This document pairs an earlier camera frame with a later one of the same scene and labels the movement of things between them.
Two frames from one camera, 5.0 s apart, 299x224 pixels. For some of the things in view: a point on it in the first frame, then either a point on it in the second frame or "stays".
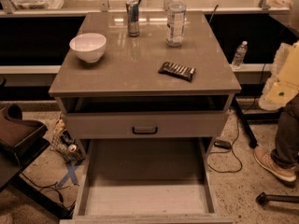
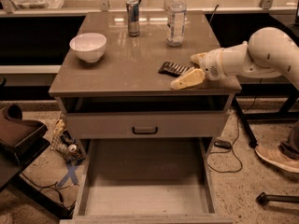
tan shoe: [263, 157] → [272, 155]
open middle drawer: [145, 181] stays
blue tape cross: [71, 169] stays
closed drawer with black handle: [145, 125] stays
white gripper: [285, 78] → [211, 64]
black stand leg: [251, 138] stays
